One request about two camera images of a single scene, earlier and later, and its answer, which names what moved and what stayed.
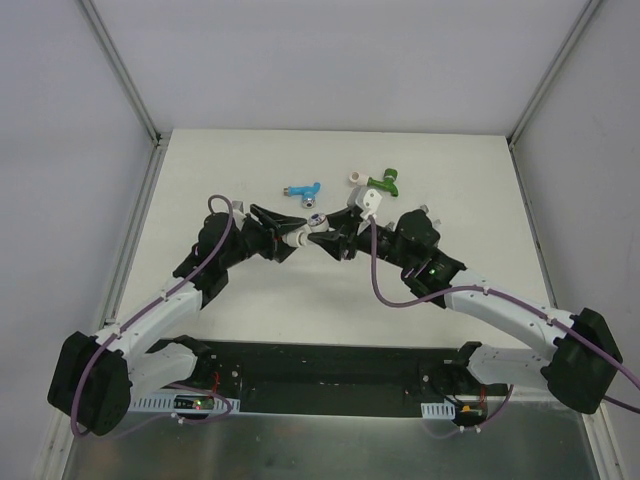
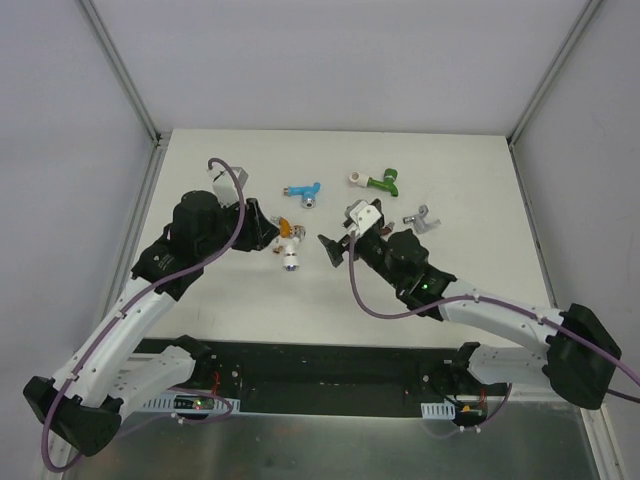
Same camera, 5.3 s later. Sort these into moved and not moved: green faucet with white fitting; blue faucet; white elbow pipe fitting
Moved: white elbow pipe fitting
Not moved: blue faucet; green faucet with white fitting
